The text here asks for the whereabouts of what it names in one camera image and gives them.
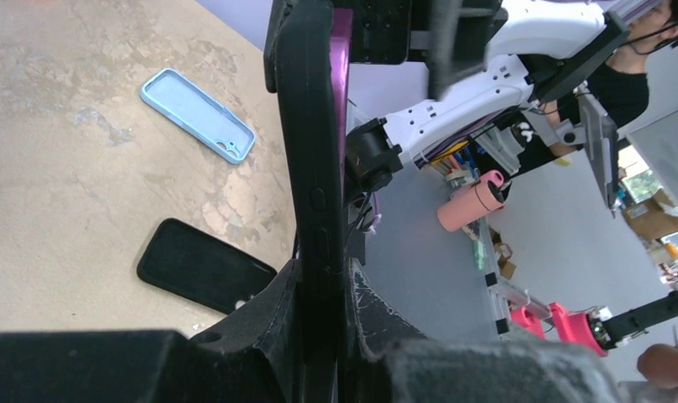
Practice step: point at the light blue phone case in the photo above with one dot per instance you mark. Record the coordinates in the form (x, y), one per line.
(199, 114)

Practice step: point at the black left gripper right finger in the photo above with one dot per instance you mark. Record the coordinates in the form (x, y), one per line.
(389, 360)

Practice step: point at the pink cylinder bottle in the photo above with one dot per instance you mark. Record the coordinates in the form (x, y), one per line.
(472, 201)

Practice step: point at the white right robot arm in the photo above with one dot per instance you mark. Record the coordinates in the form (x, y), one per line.
(545, 51)

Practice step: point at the person in black shirt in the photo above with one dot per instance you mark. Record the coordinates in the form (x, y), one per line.
(620, 84)

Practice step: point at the pink robot part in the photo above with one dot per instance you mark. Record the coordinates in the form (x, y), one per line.
(571, 327)

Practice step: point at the purple phone black screen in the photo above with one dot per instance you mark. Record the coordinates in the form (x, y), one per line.
(340, 56)

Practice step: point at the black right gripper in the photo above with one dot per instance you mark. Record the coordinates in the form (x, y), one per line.
(450, 37)

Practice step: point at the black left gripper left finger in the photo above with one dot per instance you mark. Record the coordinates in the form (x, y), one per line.
(250, 356)

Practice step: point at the black phone case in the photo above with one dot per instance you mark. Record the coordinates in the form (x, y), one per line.
(298, 71)
(190, 263)

